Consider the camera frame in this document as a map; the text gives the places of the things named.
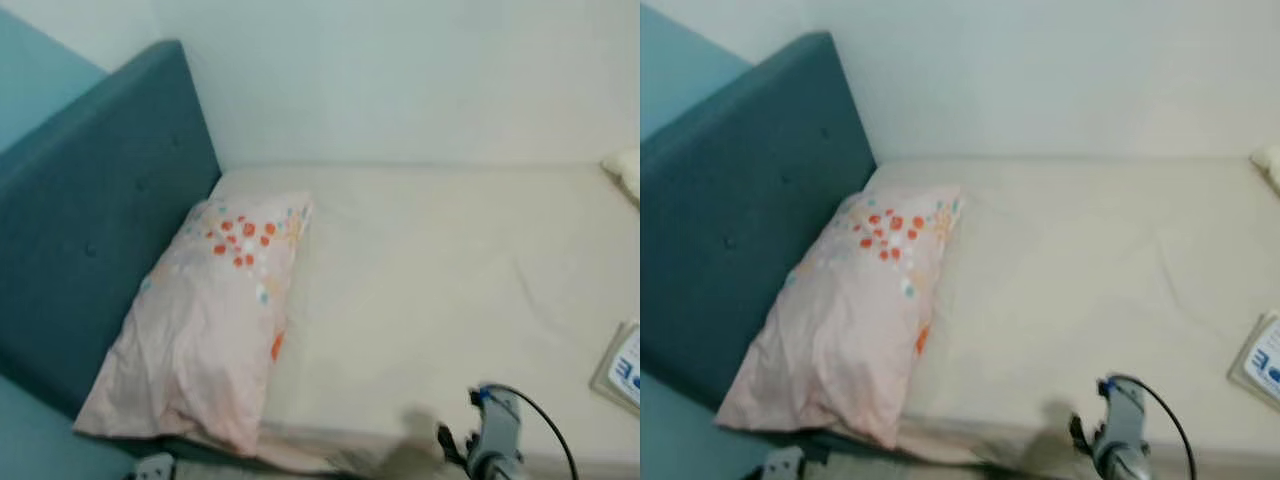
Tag beige mattress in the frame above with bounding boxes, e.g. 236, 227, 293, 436
810, 155, 1280, 467
165, 160, 641, 473

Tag white book blue letters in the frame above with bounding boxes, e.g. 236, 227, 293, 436
1228, 312, 1280, 407
590, 320, 641, 412

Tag pink patterned pillow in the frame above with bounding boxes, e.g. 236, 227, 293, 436
73, 190, 316, 457
715, 183, 963, 450

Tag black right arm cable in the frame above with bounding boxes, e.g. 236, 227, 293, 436
1110, 373, 1199, 480
480, 383, 582, 480

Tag teal upholstered bed frame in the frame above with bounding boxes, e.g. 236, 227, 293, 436
640, 32, 901, 466
0, 40, 263, 473

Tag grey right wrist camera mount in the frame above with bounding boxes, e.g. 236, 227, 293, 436
1098, 375, 1152, 472
470, 385, 527, 477

